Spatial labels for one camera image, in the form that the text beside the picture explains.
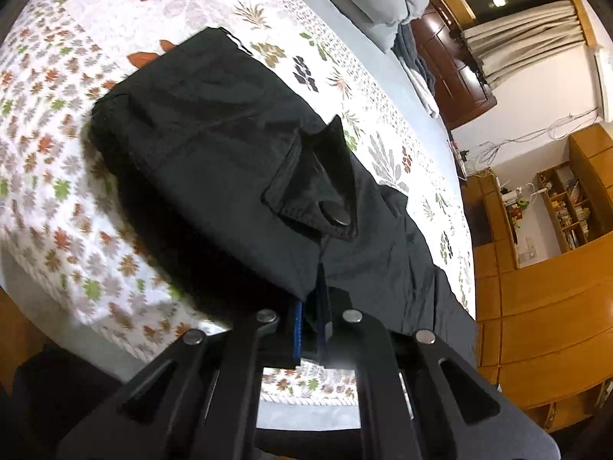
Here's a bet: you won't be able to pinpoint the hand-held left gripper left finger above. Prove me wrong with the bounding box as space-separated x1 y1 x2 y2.
57 298 307 460

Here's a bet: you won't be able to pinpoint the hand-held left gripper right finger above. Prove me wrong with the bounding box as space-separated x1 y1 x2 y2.
306 263 563 460

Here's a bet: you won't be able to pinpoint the black pants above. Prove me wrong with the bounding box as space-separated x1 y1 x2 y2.
89 26 480 370

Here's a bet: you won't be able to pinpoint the wooden desk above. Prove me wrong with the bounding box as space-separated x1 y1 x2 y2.
462 175 520 274

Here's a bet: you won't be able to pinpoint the wooden wardrobe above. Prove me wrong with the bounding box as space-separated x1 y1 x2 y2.
474 230 613 434

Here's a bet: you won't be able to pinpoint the small bottles and figurines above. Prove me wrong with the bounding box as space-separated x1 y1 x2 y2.
500 187 533 226

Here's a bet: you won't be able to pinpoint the dark clothing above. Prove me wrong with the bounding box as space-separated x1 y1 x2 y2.
12 345 135 460

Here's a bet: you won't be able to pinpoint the bed with blue sheet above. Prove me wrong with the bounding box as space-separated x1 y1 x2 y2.
0 0 467 432

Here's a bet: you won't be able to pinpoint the white cloth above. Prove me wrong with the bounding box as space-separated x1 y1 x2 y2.
400 55 441 118

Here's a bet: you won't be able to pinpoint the dark wooden headboard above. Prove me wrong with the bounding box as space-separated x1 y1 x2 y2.
412 0 499 130

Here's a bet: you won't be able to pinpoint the dark grey cloth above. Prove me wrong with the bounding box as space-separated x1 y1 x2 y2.
393 21 434 97

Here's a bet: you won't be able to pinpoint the floral quilt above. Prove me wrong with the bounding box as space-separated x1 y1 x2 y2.
0 0 475 406

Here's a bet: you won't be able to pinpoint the wooden bookshelf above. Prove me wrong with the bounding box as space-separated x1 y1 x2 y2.
535 125 613 255

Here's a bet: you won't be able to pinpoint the grey pillow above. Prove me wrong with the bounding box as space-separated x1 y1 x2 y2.
292 0 408 53

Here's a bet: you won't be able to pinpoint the beige curtain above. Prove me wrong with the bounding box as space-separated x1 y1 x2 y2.
461 0 597 88

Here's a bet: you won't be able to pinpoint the wall cables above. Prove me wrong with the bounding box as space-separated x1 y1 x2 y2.
460 110 599 178

